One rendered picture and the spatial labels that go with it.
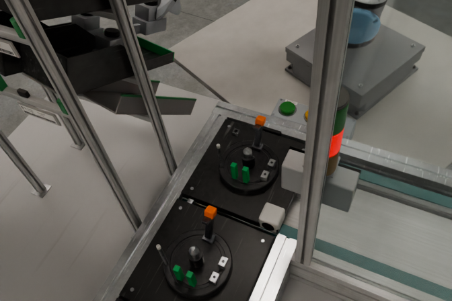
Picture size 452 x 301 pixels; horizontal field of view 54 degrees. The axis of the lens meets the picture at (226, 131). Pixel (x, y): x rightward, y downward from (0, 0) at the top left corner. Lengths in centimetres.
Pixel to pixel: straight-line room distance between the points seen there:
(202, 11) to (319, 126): 263
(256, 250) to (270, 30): 86
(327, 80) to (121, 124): 93
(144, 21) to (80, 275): 60
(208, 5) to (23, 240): 233
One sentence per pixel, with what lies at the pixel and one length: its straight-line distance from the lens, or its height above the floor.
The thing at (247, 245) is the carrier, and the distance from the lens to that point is 95.
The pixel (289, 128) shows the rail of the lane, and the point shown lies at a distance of 114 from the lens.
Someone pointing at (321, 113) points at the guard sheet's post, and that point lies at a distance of 56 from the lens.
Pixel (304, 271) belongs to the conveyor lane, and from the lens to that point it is 98.
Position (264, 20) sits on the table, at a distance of 161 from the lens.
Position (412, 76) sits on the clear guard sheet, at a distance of 49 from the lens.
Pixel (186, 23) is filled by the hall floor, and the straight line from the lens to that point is 308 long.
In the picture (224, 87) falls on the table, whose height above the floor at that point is 86.
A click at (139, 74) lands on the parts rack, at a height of 126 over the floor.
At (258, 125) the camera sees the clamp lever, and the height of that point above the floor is 106.
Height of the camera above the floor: 184
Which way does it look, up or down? 51 degrees down
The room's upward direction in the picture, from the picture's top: 8 degrees counter-clockwise
